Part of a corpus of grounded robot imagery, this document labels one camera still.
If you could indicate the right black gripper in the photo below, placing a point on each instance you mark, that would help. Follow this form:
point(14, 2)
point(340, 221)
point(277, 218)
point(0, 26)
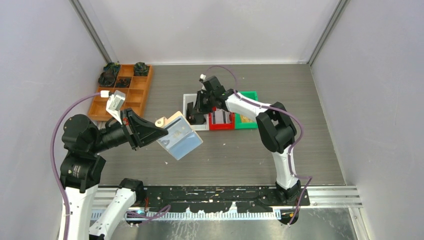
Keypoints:
point(199, 107)

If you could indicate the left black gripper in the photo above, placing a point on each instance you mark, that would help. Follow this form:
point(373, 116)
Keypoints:
point(138, 130)

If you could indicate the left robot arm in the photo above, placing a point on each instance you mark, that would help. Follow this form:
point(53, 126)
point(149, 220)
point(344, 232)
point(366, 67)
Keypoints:
point(80, 172)

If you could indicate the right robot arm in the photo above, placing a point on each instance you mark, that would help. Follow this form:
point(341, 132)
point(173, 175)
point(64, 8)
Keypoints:
point(276, 128)

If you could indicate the white cards in red bin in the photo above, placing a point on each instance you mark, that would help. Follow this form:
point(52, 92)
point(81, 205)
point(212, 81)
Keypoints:
point(220, 117)

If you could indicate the gold card in green bin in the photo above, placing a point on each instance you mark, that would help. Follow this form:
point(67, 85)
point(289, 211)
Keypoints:
point(246, 120)

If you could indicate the black item in white bin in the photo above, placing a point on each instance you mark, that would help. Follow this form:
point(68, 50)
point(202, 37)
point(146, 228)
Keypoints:
point(196, 119)

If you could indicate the white plastic bin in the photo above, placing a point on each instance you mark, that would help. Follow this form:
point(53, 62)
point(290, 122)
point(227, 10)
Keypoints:
point(191, 97)

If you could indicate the red plastic bin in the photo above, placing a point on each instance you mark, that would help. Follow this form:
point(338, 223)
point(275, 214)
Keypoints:
point(230, 126)

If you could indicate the wooden compartment tray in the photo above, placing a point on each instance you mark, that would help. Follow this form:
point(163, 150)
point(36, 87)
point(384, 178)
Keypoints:
point(131, 82)

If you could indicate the dark bundle middle centre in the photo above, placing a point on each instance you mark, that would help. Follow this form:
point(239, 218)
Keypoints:
point(123, 82)

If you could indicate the dark bundle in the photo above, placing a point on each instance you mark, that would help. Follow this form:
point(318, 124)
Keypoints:
point(123, 82)
point(107, 80)
point(113, 67)
point(140, 69)

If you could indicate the dark bundle top right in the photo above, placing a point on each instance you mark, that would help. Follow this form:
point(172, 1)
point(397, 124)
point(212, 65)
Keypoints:
point(140, 69)

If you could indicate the dark bundle middle left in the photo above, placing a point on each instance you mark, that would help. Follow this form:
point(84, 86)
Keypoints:
point(107, 80)

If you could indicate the green plastic bin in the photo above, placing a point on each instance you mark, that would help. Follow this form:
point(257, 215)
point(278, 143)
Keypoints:
point(238, 125)

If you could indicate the dark bundle top left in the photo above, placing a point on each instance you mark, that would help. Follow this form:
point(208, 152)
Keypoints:
point(113, 67)

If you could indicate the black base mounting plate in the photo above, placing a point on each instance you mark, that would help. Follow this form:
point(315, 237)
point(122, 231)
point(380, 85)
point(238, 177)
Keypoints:
point(215, 199)

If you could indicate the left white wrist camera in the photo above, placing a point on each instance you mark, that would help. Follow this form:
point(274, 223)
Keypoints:
point(115, 100)

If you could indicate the aluminium rail frame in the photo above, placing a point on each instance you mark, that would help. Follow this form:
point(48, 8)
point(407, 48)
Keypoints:
point(314, 197)

